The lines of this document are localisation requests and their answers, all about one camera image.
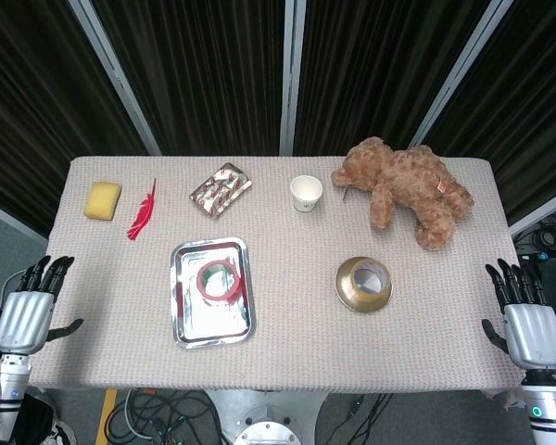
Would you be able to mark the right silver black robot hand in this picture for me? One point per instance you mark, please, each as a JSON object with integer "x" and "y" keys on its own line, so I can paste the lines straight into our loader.
{"x": 533, "y": 334}

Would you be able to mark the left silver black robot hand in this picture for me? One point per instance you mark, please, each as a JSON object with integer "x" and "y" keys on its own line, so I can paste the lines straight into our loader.
{"x": 23, "y": 320}

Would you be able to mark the yellow transparent tape roll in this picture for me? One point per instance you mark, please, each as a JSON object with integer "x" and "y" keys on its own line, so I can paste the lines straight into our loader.
{"x": 357, "y": 288}

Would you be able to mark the red tape roll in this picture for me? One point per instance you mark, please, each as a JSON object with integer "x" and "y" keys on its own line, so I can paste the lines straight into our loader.
{"x": 204, "y": 291}

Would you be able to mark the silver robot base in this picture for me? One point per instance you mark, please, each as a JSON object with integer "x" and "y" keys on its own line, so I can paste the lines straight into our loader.
{"x": 264, "y": 417}

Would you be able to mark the black white sneaker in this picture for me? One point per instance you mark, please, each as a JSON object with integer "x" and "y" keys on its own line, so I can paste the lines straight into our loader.
{"x": 60, "y": 428}

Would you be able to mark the yellow sponge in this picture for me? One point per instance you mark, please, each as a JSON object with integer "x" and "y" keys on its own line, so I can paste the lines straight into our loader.
{"x": 102, "y": 200}

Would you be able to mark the red feather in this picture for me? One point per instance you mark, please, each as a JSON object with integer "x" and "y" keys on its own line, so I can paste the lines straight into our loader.
{"x": 142, "y": 215}

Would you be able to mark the rectangular steel tray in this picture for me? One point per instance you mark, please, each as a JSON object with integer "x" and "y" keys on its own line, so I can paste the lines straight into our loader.
{"x": 213, "y": 324}

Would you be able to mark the brown teddy bear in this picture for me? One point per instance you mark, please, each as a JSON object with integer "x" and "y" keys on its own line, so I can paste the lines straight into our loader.
{"x": 412, "y": 185}

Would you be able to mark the round steel plate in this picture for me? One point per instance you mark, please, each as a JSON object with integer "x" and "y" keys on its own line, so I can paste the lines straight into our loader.
{"x": 345, "y": 289}

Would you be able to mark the black pleated curtain panel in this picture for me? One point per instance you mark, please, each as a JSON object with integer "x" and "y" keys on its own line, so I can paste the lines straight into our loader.
{"x": 37, "y": 116}
{"x": 204, "y": 74}
{"x": 533, "y": 116}
{"x": 375, "y": 69}

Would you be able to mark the beige woven tablecloth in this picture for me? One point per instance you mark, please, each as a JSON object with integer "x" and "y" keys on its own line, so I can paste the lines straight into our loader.
{"x": 306, "y": 352}

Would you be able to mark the silver foil snack packet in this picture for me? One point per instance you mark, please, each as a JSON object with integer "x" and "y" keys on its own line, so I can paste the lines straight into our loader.
{"x": 220, "y": 189}

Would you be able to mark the white paper cup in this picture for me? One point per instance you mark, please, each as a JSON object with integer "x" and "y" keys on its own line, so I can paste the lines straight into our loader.
{"x": 306, "y": 201}

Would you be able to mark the grey aluminium partition rail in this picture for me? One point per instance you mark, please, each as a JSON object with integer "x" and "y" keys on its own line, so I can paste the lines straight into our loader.
{"x": 544, "y": 215}
{"x": 9, "y": 218}

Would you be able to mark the grey aluminium partition post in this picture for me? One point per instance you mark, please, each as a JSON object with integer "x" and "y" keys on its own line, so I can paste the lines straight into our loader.
{"x": 463, "y": 74}
{"x": 116, "y": 76}
{"x": 291, "y": 79}

